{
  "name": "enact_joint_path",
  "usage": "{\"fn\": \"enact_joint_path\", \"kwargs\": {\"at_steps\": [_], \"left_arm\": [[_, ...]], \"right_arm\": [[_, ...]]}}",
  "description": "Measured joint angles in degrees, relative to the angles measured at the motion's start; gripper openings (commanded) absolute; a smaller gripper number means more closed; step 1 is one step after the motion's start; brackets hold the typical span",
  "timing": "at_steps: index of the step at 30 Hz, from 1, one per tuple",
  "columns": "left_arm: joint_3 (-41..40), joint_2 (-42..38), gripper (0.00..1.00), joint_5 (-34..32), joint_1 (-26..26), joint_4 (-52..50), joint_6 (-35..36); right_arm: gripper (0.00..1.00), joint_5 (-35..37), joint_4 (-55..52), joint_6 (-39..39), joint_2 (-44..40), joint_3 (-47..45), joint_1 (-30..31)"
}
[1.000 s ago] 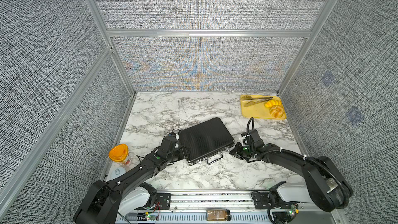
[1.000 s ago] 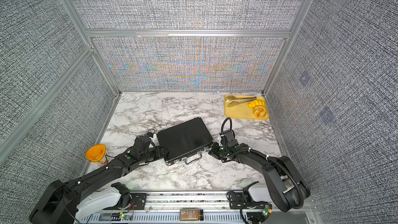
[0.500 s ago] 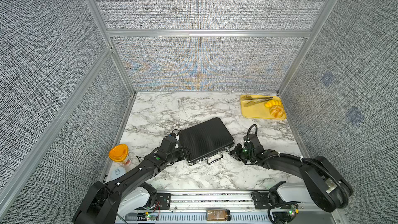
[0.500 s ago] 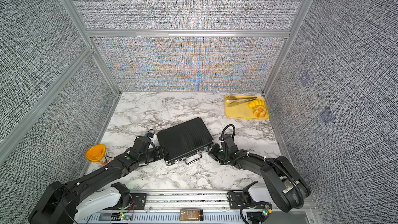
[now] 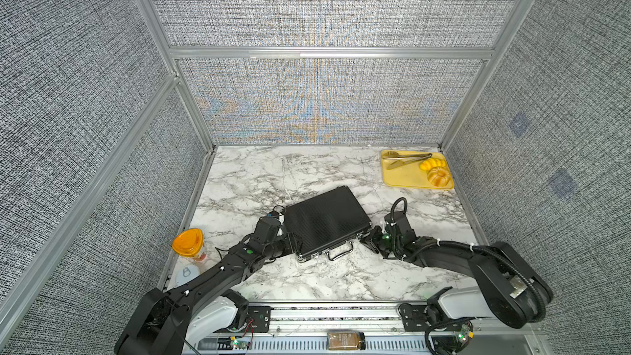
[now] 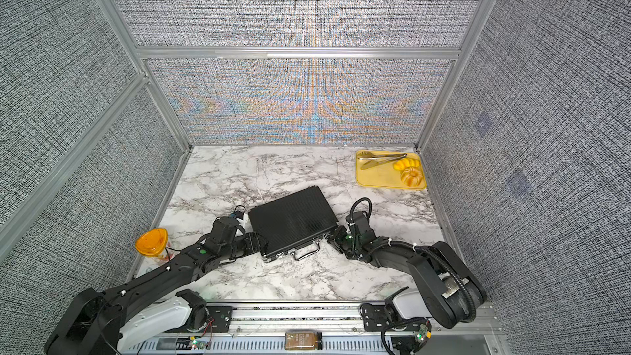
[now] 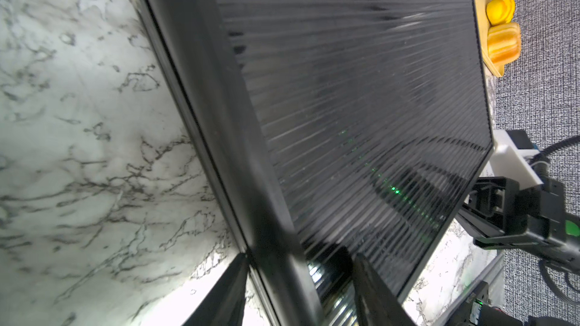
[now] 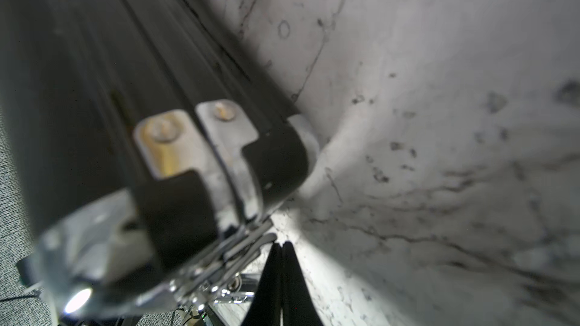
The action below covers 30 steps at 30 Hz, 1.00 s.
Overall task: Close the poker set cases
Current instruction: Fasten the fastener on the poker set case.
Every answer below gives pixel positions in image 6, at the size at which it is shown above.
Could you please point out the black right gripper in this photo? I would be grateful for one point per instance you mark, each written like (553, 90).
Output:
(335, 238)

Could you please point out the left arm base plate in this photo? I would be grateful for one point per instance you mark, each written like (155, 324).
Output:
(206, 320)

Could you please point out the aluminium front rail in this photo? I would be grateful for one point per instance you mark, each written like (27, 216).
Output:
(260, 327)

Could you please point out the black poker set case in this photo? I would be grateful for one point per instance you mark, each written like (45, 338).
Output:
(293, 222)

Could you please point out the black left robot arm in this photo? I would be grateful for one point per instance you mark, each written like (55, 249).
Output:
(106, 322)

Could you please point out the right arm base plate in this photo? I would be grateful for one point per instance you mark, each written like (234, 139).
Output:
(376, 317)

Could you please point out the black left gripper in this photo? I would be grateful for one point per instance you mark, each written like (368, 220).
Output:
(252, 241)

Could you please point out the yellow croissant toy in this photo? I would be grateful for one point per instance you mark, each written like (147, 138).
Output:
(406, 163)

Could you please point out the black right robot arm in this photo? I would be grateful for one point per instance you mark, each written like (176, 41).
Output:
(449, 290)

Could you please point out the yellow plastic tray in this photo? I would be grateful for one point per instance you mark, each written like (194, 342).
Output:
(384, 176)

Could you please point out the metal tongs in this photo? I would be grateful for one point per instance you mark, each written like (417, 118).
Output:
(370, 160)

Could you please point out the brown spice bottle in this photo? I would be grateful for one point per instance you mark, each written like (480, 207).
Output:
(303, 341)

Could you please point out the yellow bundt cake toy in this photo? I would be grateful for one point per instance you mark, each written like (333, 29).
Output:
(412, 177)

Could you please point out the orange lid plastic jar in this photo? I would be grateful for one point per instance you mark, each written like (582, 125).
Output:
(154, 244)

